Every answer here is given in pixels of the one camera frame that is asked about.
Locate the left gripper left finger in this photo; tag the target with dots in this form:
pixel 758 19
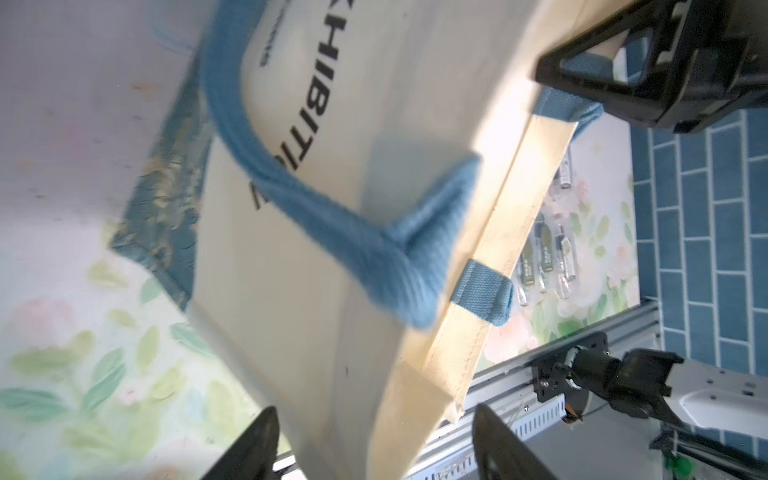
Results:
pixel 253 455

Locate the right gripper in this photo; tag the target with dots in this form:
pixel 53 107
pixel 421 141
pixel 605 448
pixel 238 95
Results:
pixel 719 63

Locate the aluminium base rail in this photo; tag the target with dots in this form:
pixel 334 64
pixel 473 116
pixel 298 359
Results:
pixel 540 396

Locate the clear compass case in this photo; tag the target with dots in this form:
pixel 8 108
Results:
pixel 564 175
pixel 525 271

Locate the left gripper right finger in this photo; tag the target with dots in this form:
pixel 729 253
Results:
pixel 500 454

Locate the cream canvas tote bag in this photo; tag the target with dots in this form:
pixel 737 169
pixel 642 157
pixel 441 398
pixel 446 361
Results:
pixel 338 200

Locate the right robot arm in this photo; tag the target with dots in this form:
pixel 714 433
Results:
pixel 653 384

